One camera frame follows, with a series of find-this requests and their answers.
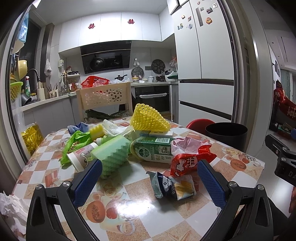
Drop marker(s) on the black range hood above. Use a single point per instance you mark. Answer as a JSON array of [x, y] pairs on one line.
[[106, 56]]

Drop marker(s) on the green vegetables on chair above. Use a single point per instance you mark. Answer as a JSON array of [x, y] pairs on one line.
[[104, 116]]

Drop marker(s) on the black built-in oven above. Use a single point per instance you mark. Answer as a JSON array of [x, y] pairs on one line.
[[156, 96]]

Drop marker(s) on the beige perforated chair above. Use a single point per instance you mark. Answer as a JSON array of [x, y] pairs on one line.
[[105, 95]]

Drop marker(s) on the black pot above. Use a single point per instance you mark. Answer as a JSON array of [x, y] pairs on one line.
[[25, 99]]

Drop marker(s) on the white refrigerator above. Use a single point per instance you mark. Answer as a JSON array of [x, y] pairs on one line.
[[205, 61]]

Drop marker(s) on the green plastic bag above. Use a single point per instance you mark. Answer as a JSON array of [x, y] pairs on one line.
[[77, 141]]

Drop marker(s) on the green wavy sponge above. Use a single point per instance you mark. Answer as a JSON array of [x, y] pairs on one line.
[[112, 154]]

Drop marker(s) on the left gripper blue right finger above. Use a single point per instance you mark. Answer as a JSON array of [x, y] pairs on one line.
[[214, 182]]

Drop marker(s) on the blue snack bag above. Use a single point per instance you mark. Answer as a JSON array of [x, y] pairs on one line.
[[172, 187]]

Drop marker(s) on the spray bottle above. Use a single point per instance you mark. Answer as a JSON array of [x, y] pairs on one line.
[[27, 86]]

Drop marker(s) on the red plastic stool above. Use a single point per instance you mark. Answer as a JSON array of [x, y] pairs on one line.
[[199, 125]]

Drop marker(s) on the green yellow colander basket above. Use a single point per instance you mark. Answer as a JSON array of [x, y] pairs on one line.
[[15, 90]]

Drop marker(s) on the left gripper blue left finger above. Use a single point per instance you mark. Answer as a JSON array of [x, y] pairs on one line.
[[84, 182]]

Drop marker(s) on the light green drink bottle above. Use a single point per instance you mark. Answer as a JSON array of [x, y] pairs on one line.
[[101, 140]]

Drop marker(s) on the red pink wrapper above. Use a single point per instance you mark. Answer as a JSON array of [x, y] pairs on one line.
[[187, 152]]

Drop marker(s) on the yellow bowl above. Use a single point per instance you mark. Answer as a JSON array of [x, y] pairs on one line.
[[21, 69]]

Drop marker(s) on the blue white carton box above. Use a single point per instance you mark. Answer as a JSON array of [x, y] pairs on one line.
[[168, 134]]

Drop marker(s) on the white red paper cup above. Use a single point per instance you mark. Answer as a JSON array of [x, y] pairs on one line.
[[80, 158]]

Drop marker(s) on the white tissue paper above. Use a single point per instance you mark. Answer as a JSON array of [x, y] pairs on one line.
[[16, 212]]

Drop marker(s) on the black trash bin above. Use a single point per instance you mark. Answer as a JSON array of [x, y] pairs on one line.
[[231, 134]]

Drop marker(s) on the white paper towel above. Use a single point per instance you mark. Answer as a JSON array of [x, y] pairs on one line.
[[113, 130]]

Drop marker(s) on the dark green Dettol bottle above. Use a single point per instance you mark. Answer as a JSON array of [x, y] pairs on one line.
[[152, 149]]

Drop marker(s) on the white upper cabinets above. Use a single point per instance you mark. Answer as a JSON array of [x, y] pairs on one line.
[[115, 27]]

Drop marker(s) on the red plastic basket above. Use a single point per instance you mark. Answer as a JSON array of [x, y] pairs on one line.
[[94, 81]]

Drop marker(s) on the yellow wavy sponge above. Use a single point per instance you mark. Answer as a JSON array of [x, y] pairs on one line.
[[96, 132]]

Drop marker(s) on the gold foil bag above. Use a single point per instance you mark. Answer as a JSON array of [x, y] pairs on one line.
[[32, 137]]

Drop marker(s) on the blue plastic bag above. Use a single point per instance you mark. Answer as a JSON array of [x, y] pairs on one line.
[[83, 127]]

